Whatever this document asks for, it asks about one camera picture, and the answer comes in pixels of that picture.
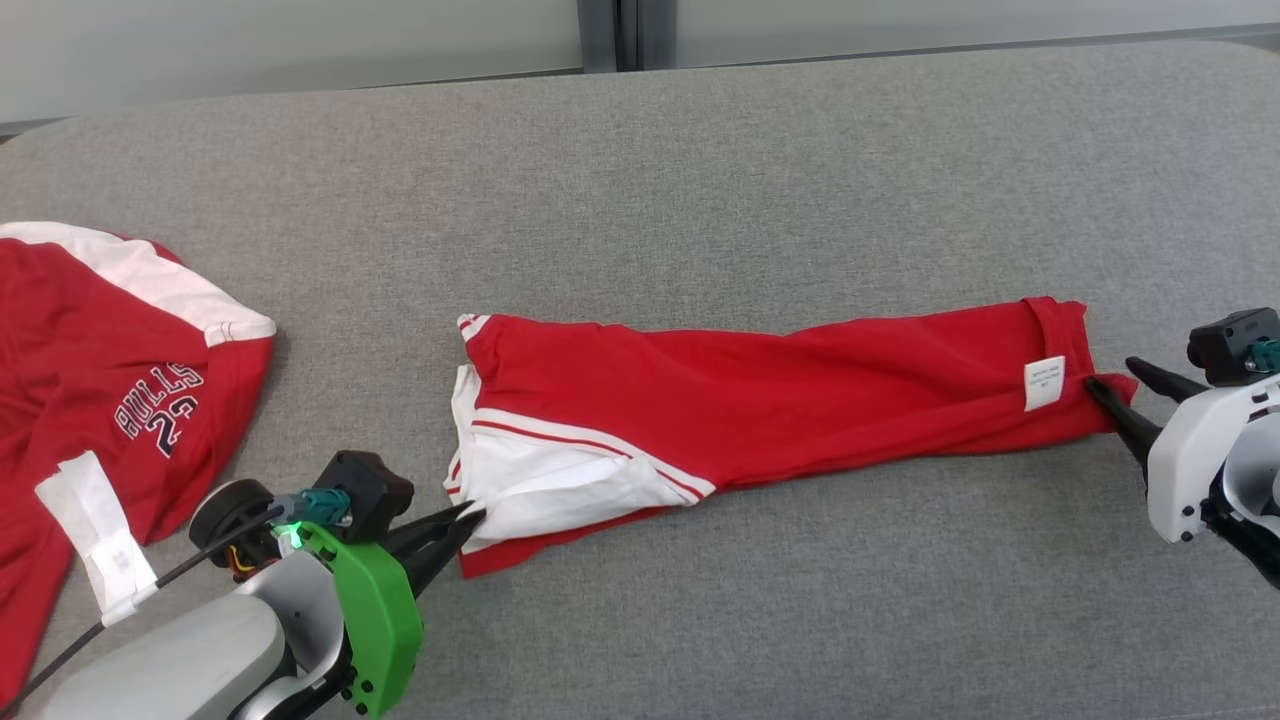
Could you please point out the red white striped shorts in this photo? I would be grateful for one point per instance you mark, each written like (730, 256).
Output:
(750, 400)

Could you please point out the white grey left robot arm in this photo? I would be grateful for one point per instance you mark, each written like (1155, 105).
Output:
(170, 660)

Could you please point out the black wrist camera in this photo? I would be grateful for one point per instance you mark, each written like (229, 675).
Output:
(1225, 345)
(370, 490)

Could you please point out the grey partition post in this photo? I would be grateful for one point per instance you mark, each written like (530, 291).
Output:
(655, 35)
(598, 35)

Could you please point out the red Bulls print garment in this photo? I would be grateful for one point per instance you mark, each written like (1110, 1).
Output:
(100, 330)

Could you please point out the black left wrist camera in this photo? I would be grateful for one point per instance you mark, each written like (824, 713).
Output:
(370, 490)

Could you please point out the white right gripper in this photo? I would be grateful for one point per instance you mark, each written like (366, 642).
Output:
(1185, 470)

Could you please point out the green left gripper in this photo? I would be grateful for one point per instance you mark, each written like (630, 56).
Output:
(380, 630)

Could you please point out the grey fabric sofa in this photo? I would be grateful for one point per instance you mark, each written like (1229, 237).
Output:
(700, 180)

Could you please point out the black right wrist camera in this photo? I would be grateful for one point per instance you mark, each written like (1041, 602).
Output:
(1225, 345)

